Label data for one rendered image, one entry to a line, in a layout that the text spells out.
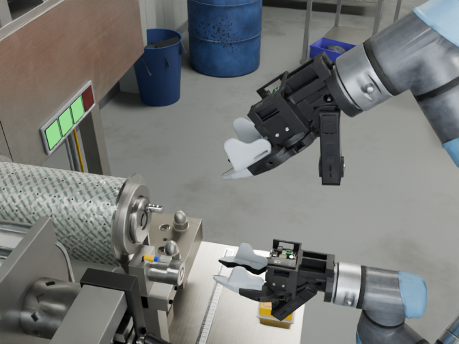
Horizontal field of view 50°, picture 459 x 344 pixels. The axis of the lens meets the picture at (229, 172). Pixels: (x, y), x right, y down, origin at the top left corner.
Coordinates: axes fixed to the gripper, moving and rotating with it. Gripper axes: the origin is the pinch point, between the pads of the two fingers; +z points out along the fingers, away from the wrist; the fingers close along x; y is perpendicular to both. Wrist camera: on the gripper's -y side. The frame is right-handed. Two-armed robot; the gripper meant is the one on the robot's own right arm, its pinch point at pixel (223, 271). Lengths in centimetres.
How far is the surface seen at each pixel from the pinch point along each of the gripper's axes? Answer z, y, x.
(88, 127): 64, -19, -71
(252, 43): 50, -83, -318
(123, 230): 12.7, 18.3, 11.2
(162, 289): 7.9, 4.7, 10.1
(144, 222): 11.5, 15.4, 6.1
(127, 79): 137, -98, -263
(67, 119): 45, 10, -31
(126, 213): 12.6, 20.3, 9.5
